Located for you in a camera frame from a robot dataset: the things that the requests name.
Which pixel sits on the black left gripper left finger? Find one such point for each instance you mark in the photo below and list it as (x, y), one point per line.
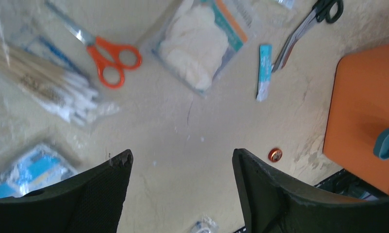
(90, 202)

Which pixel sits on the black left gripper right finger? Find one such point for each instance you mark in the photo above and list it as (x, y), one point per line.
(275, 202)

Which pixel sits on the alcohol wipes bag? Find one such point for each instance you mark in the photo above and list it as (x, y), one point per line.
(38, 167)

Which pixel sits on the small tape roll bag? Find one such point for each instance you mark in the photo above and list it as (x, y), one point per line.
(205, 225)

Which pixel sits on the cotton swabs bag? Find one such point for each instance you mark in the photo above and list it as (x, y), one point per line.
(62, 92)

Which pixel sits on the orange handled scissors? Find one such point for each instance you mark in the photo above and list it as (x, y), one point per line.
(104, 53)

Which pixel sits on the white gloves bag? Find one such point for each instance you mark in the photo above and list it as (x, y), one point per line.
(200, 38)

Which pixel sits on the orange medicine kit box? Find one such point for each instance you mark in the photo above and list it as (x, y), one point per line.
(359, 113)

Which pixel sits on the small copper disc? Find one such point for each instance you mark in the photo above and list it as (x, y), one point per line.
(275, 155)

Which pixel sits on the teal box latch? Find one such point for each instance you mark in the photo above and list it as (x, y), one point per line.
(381, 148)

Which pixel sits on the teal sachet strip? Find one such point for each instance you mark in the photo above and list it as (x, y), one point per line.
(265, 70)

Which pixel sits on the black handled bandage scissors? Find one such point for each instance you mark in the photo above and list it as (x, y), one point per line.
(328, 10)

